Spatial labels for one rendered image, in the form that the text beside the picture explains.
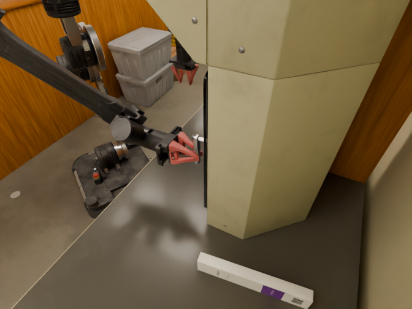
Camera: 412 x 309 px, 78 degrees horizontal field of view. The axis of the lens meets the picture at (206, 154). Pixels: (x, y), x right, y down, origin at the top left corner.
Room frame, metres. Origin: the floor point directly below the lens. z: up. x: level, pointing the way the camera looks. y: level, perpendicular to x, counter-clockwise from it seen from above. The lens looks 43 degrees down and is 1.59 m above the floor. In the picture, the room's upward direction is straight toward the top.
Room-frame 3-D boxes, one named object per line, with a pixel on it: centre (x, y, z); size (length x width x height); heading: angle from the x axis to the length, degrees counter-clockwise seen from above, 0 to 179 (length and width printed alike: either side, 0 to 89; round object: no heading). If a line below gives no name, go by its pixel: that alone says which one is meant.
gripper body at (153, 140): (0.52, 0.12, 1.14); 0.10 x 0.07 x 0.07; 153
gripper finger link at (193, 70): (0.95, 0.07, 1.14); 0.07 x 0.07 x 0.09; 63
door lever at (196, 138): (0.46, 0.01, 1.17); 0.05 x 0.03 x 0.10; 63
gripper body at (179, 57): (0.95, 0.08, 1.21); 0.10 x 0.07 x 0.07; 63
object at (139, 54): (2.78, 0.67, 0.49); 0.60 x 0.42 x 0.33; 153
